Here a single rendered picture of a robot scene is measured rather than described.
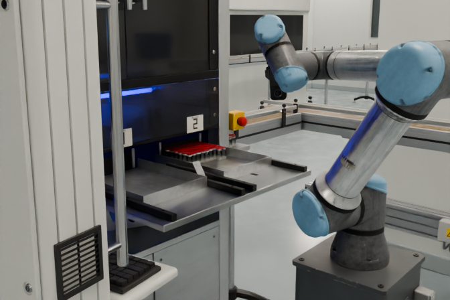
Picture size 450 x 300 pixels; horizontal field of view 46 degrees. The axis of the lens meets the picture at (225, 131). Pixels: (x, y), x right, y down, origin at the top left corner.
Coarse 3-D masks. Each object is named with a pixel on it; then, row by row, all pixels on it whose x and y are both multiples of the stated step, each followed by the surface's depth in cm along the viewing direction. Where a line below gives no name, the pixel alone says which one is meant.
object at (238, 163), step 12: (156, 156) 197; (228, 156) 207; (240, 156) 204; (252, 156) 200; (264, 156) 196; (204, 168) 181; (216, 168) 190; (228, 168) 190; (240, 168) 182; (252, 168) 187
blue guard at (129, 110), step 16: (208, 80) 202; (128, 96) 174; (144, 96) 179; (160, 96) 185; (176, 96) 191; (192, 96) 197; (208, 96) 203; (128, 112) 175; (144, 112) 180; (160, 112) 186; (176, 112) 192; (192, 112) 198; (208, 112) 204; (128, 128) 176; (144, 128) 181; (160, 128) 187; (176, 128) 193
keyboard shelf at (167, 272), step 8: (136, 256) 138; (160, 264) 133; (160, 272) 129; (168, 272) 129; (176, 272) 131; (152, 280) 125; (160, 280) 126; (168, 280) 128; (136, 288) 122; (144, 288) 122; (152, 288) 123; (112, 296) 118; (120, 296) 118; (128, 296) 118; (136, 296) 119; (144, 296) 121
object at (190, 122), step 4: (196, 116) 199; (200, 116) 201; (188, 120) 196; (192, 120) 198; (200, 120) 201; (188, 124) 197; (192, 124) 198; (200, 124) 202; (188, 128) 197; (192, 128) 199; (200, 128) 202; (188, 132) 197; (192, 132) 199
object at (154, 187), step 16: (144, 160) 189; (128, 176) 181; (144, 176) 181; (160, 176) 181; (176, 176) 179; (192, 176) 173; (128, 192) 155; (144, 192) 164; (160, 192) 155; (176, 192) 160
